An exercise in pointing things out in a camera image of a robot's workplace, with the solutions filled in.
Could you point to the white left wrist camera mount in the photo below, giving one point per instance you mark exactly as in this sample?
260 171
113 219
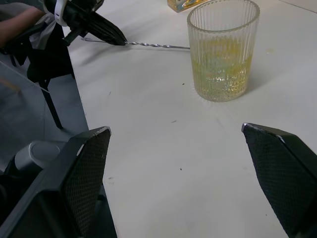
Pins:
58 12

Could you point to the ribbed clear drinking glass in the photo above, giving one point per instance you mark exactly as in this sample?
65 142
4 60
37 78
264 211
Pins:
223 57

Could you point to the silver robot body cylinder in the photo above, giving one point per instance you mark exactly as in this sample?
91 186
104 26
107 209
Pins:
37 155

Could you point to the long twisted metal bar spoon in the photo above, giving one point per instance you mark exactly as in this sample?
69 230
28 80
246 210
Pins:
153 45

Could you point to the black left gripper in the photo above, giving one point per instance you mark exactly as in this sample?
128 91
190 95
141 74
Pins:
79 15

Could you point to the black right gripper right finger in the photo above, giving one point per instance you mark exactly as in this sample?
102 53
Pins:
280 173

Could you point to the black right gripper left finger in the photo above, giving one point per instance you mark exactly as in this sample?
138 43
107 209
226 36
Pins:
81 178

